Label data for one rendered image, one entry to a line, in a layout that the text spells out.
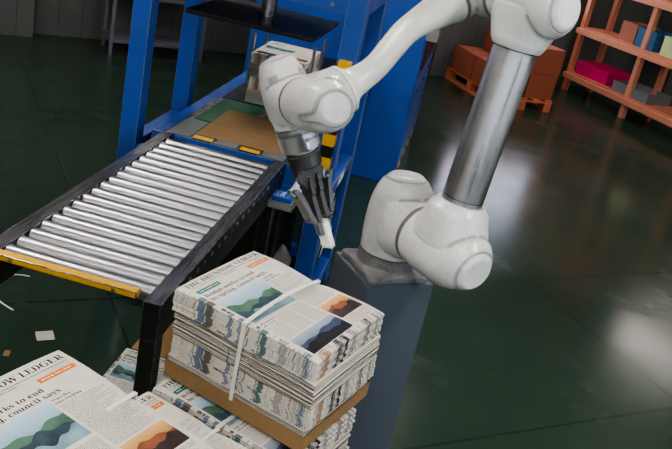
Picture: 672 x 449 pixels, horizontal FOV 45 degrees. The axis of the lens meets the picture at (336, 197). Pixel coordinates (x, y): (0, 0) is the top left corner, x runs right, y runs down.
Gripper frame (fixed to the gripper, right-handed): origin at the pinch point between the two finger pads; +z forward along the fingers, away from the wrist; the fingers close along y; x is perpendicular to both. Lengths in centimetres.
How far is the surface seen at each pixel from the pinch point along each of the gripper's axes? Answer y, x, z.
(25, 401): -76, -5, -7
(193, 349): -34.2, 13.1, 12.9
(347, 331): -13.9, -14.3, 15.0
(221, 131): 96, 158, 11
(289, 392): -30.5, -11.1, 20.2
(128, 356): 15, 154, 77
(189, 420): -43, 8, 24
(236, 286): -21.0, 9.5, 3.9
